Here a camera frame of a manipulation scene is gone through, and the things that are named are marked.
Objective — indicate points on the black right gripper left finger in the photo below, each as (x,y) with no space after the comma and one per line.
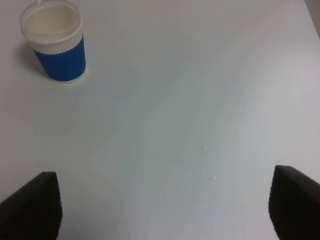
(33,212)

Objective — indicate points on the blue and white cup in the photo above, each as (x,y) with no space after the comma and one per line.
(54,31)

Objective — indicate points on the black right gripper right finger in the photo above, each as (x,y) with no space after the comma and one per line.
(294,205)

